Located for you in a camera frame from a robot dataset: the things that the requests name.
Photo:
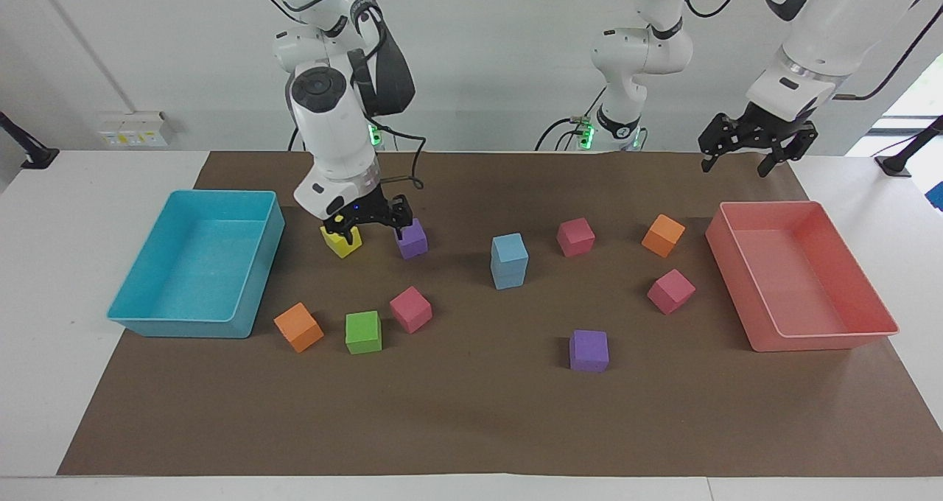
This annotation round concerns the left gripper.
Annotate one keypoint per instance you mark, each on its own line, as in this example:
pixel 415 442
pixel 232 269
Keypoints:
pixel 770 127

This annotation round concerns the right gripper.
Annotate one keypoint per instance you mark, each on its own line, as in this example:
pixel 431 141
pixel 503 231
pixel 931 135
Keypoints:
pixel 361 205

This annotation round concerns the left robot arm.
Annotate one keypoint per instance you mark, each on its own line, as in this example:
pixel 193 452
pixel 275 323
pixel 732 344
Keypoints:
pixel 818 37

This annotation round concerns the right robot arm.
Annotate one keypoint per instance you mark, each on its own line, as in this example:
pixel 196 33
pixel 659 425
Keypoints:
pixel 331 129

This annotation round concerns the yellow block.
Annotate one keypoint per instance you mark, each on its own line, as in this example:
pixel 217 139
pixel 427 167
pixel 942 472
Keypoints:
pixel 345 244

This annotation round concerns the purple block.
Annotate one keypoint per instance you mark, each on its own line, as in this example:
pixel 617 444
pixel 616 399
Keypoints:
pixel 412 242
pixel 589 351

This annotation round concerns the pink block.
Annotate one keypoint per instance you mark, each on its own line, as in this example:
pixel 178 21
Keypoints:
pixel 575 237
pixel 671 292
pixel 410 310

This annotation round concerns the green block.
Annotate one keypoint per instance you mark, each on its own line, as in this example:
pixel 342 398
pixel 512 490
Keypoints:
pixel 364 333

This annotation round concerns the orange block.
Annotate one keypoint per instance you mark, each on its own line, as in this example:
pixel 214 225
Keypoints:
pixel 298 328
pixel 663 236

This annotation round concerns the pink plastic bin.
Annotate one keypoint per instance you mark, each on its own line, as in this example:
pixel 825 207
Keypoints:
pixel 799 280

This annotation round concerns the blue block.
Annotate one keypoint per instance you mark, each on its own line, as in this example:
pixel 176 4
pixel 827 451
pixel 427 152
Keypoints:
pixel 510 249
pixel 510 275

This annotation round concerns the black stand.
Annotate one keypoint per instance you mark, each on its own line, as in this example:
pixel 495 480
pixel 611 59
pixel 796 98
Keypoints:
pixel 902 158
pixel 33 155

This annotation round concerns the blue plastic bin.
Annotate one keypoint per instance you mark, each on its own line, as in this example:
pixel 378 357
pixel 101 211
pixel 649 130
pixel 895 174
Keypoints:
pixel 199 269

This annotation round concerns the white wall socket box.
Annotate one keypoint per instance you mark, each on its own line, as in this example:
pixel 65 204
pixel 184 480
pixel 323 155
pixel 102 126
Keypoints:
pixel 132 130

